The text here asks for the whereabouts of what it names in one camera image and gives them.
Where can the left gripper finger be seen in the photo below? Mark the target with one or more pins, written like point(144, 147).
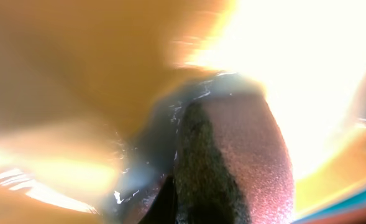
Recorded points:
point(164, 207)

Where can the yellow-green plate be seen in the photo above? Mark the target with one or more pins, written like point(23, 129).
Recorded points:
point(92, 95)

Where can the teal plastic serving tray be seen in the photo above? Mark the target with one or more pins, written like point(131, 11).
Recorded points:
point(354, 202)

